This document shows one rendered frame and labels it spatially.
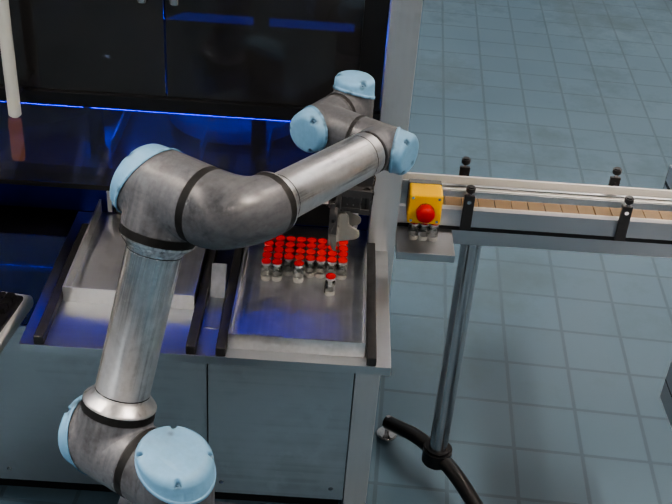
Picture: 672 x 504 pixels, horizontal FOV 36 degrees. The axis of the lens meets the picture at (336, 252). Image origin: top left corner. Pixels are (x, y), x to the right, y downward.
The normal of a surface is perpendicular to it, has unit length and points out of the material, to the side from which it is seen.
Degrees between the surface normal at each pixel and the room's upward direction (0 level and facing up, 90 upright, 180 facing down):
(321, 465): 90
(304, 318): 0
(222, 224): 77
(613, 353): 0
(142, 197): 69
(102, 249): 0
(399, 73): 90
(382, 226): 90
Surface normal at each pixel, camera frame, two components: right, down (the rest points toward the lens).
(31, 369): -0.03, 0.55
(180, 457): 0.17, -0.78
